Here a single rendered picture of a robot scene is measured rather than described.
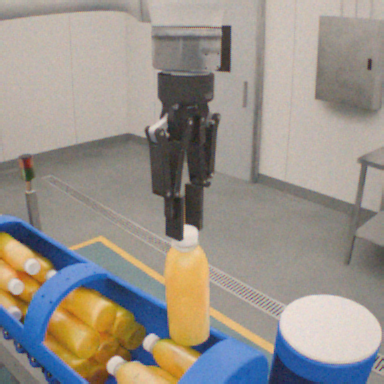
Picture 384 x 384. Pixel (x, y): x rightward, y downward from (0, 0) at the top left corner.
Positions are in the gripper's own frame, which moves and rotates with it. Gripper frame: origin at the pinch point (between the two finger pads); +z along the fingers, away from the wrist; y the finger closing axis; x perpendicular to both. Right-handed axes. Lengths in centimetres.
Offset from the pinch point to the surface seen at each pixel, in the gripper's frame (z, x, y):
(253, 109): 65, 198, 352
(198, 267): 7.9, -3.4, -0.7
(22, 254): 31, 56, -1
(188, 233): 3.0, -1.2, -0.4
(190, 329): 19.4, -3.3, -2.2
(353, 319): 44, -18, 49
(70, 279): 25.4, 30.3, -2.5
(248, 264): 151, 101, 199
